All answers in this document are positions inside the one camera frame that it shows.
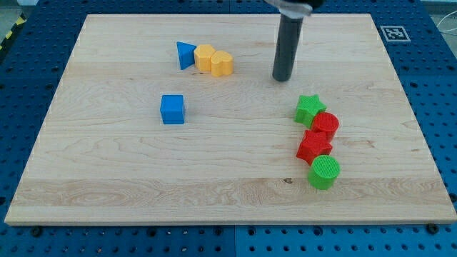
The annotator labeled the wooden board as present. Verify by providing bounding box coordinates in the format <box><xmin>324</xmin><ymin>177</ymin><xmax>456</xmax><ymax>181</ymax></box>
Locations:
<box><xmin>5</xmin><ymin>14</ymin><xmax>456</xmax><ymax>226</ymax></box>

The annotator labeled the red cylinder block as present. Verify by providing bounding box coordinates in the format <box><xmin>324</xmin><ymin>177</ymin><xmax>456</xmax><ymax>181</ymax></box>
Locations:
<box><xmin>311</xmin><ymin>112</ymin><xmax>340</xmax><ymax>142</ymax></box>

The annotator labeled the white fiducial marker tag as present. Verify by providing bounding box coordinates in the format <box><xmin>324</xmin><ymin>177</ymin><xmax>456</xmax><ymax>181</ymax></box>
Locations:
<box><xmin>380</xmin><ymin>26</ymin><xmax>411</xmax><ymax>42</ymax></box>

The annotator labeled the green cylinder block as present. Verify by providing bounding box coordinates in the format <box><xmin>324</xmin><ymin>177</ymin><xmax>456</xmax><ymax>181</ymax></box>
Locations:
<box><xmin>308</xmin><ymin>155</ymin><xmax>341</xmax><ymax>190</ymax></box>

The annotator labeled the red star block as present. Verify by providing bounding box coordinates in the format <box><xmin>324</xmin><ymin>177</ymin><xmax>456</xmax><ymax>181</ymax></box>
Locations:
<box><xmin>296</xmin><ymin>130</ymin><xmax>333</xmax><ymax>166</ymax></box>

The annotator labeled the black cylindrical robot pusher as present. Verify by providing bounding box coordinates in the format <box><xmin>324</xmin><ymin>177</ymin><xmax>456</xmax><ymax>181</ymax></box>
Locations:
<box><xmin>272</xmin><ymin>14</ymin><xmax>303</xmax><ymax>82</ymax></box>

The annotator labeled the blue triangle block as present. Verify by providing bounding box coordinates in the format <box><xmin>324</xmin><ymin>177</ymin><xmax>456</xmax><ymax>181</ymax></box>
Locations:
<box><xmin>176</xmin><ymin>41</ymin><xmax>196</xmax><ymax>70</ymax></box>

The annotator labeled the yellow hexagon block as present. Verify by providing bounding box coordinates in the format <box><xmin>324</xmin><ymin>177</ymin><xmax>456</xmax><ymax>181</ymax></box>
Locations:
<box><xmin>194</xmin><ymin>44</ymin><xmax>216</xmax><ymax>71</ymax></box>

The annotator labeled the white cable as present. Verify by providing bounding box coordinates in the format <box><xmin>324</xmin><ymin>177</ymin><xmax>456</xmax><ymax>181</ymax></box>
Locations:
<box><xmin>435</xmin><ymin>9</ymin><xmax>457</xmax><ymax>36</ymax></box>

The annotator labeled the yellow heart block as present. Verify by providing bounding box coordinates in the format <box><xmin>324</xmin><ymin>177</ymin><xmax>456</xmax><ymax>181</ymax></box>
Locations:
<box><xmin>210</xmin><ymin>51</ymin><xmax>233</xmax><ymax>77</ymax></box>

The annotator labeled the blue cube block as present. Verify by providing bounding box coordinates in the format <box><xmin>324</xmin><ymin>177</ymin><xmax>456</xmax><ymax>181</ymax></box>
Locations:
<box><xmin>160</xmin><ymin>94</ymin><xmax>185</xmax><ymax>124</ymax></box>

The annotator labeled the green star block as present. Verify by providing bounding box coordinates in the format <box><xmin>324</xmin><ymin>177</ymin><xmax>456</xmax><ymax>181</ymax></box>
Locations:
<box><xmin>294</xmin><ymin>94</ymin><xmax>327</xmax><ymax>129</ymax></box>

